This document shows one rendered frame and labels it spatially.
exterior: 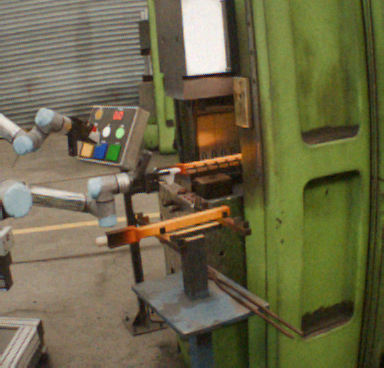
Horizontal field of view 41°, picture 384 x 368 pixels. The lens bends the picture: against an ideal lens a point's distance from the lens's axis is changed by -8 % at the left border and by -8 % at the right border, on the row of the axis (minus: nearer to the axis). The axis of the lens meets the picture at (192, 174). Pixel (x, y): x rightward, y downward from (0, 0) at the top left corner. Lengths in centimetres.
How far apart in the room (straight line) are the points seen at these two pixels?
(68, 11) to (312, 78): 828
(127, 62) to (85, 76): 80
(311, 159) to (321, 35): 44
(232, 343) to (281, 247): 59
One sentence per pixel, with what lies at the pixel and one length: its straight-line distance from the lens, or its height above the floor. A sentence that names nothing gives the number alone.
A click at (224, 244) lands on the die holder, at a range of 209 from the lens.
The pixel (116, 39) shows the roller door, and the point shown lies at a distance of 994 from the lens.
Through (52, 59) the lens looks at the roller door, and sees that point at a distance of 993.
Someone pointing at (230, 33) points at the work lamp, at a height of 151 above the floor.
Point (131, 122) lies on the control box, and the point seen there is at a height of 114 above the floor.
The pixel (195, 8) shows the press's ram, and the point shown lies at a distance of 202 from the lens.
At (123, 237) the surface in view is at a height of 97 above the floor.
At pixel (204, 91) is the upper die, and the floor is 129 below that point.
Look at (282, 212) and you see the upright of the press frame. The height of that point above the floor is 91.
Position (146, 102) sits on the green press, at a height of 66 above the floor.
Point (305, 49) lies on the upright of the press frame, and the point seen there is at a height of 145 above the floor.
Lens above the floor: 152
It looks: 15 degrees down
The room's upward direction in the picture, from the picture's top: 5 degrees counter-clockwise
